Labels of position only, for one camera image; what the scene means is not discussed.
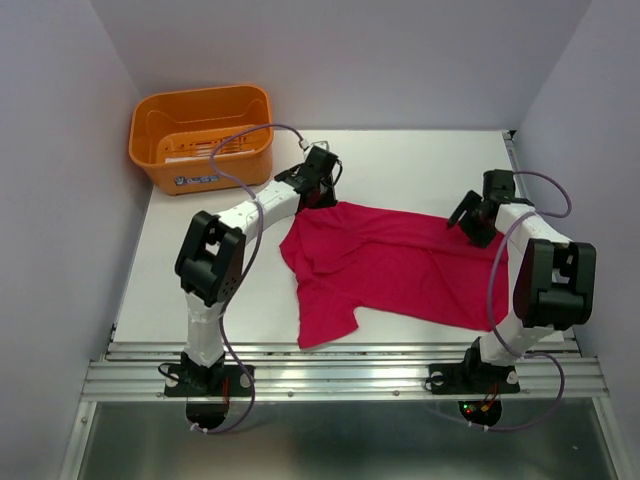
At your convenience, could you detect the red t-shirt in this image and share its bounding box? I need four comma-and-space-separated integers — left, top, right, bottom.
280, 202, 509, 349

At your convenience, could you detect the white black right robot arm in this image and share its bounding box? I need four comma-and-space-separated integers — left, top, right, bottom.
447, 170, 597, 390

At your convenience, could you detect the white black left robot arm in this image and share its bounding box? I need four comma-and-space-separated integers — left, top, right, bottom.
167, 141, 342, 396

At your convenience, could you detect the orange plastic basket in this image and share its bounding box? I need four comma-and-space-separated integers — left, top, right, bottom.
128, 85, 274, 196

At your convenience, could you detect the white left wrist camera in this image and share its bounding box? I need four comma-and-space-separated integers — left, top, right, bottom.
298, 139, 330, 151

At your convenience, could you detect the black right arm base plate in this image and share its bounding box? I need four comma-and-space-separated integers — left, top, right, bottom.
424, 363, 520, 396

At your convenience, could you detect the aluminium rail frame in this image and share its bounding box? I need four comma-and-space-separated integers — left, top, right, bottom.
59, 128, 626, 480

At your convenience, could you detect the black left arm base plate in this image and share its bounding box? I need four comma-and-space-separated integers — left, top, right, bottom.
157, 363, 251, 398

